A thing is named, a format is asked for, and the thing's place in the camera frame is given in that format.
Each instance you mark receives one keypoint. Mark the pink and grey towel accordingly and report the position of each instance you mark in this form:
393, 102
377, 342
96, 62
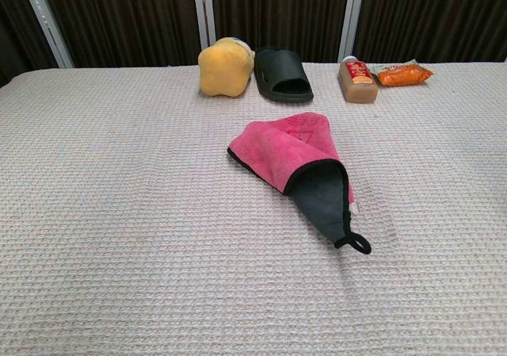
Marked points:
277, 150

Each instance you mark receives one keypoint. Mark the yellow plush toy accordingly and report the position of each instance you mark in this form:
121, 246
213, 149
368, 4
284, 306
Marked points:
223, 70

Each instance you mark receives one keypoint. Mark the black rubber slipper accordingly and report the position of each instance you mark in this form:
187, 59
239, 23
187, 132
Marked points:
277, 64

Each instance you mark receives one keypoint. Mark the brown drink bottle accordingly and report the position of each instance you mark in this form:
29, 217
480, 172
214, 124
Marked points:
358, 88

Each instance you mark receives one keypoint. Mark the beige woven tablecloth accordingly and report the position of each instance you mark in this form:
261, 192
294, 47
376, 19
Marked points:
119, 213

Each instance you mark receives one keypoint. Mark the orange snack packet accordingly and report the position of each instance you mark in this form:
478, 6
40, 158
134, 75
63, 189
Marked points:
404, 76

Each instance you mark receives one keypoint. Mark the white partition frame post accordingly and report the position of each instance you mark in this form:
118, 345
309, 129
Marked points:
203, 11
45, 19
352, 15

